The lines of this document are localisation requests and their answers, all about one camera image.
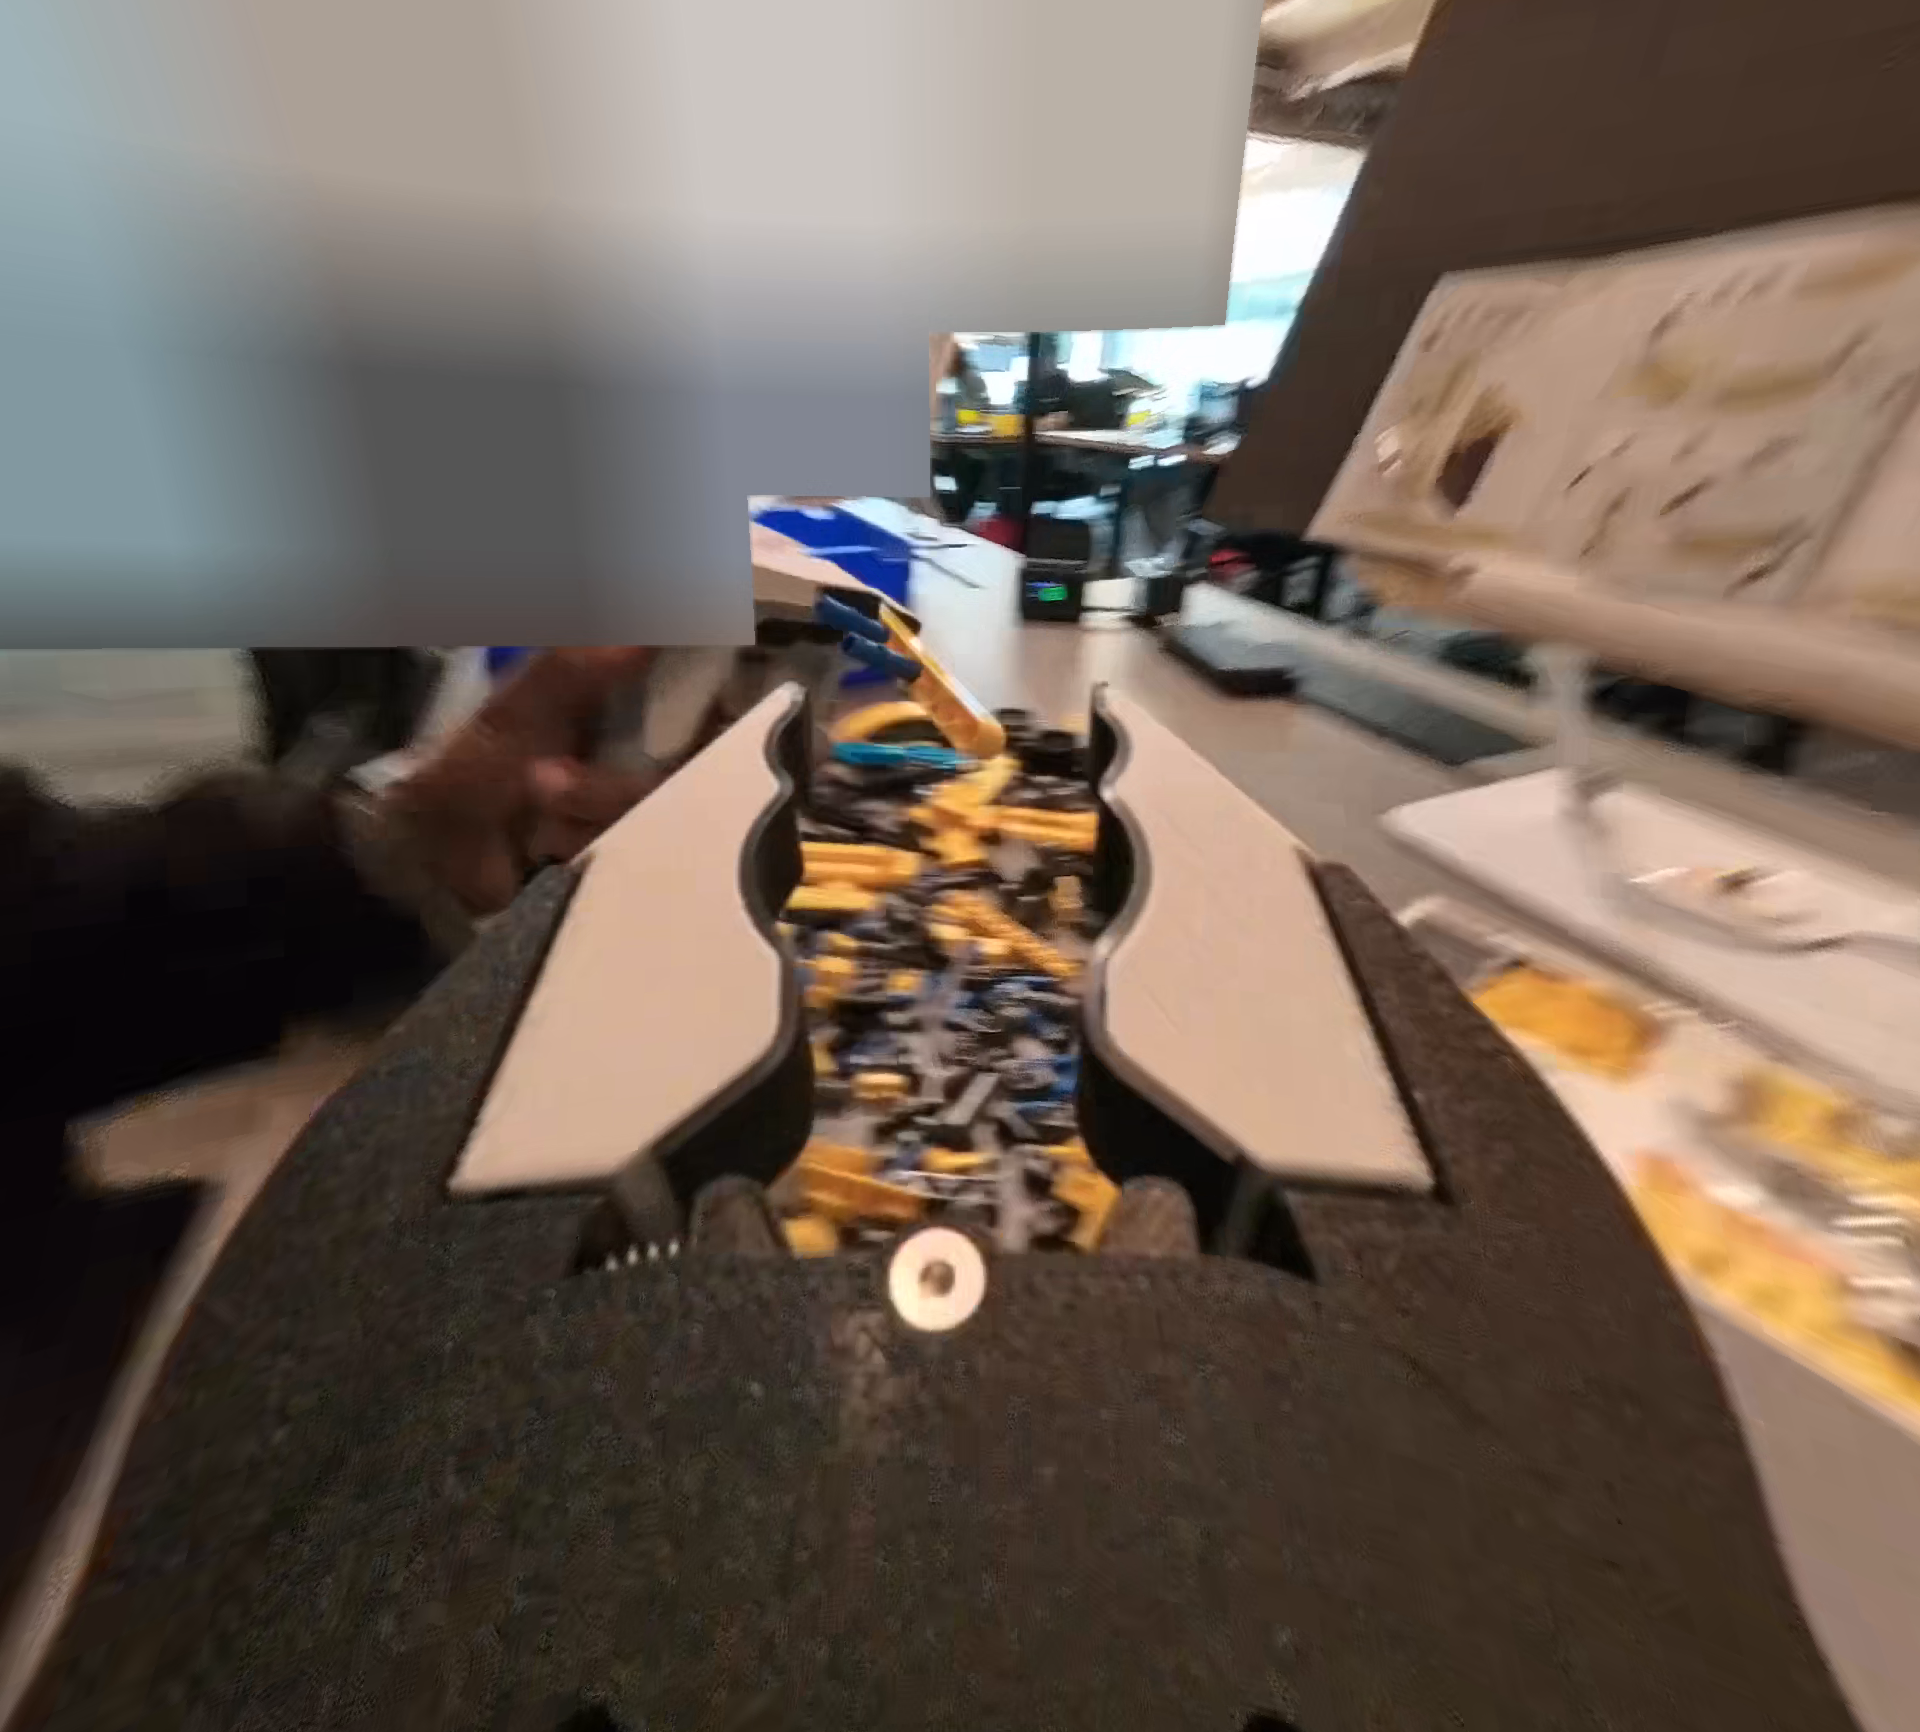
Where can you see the person's left forearm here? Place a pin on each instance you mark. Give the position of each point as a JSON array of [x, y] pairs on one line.
[[152, 937]]

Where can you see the black device with green display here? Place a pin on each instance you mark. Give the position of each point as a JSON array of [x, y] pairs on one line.
[[1052, 599]]

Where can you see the blue plastic bin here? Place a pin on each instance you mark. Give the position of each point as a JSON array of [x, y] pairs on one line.
[[868, 545]]

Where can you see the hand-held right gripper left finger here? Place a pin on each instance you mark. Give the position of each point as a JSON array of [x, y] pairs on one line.
[[642, 1011]]

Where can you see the yellow printed sticker sheet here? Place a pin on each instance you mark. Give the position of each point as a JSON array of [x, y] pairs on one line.
[[1727, 1163]]

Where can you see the pile of mixed toy pieces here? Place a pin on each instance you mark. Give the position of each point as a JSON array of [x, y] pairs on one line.
[[944, 892]]

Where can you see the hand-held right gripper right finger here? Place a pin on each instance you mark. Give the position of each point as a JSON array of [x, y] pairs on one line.
[[1245, 1011]]

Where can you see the instruction booklet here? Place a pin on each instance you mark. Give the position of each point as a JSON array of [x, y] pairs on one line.
[[1649, 411]]

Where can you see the person's left hand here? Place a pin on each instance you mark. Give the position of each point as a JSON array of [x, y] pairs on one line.
[[477, 787]]

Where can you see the white book stand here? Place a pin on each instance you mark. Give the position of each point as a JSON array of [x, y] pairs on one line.
[[1649, 892]]

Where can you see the yellow toy beam with holes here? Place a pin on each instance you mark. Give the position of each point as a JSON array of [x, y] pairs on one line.
[[944, 697]]

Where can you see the dark board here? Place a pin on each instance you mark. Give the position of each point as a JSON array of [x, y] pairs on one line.
[[1649, 41]]

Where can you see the black keyboard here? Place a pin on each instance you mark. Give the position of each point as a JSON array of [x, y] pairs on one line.
[[1348, 697]]

